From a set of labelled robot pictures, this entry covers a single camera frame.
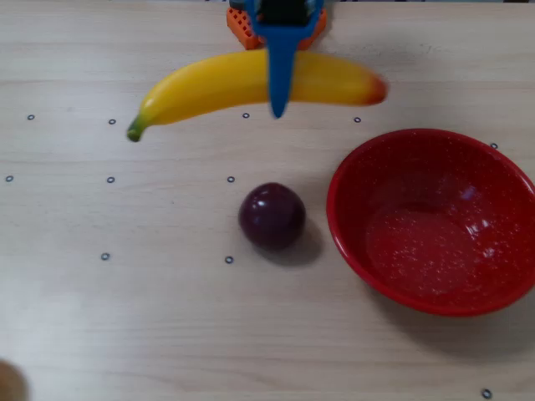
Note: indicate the red speckled bowl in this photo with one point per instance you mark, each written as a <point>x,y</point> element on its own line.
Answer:
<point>430,234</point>

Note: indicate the dark purple toy plum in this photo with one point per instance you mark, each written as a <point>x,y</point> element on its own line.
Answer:
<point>271,216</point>

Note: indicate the orange robot arm base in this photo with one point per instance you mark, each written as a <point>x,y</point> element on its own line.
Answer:
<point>242,25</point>

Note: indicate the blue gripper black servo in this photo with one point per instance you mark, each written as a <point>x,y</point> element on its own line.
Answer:
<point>281,50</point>

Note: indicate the yellow toy banana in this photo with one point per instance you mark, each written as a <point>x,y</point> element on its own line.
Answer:
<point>209,89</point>

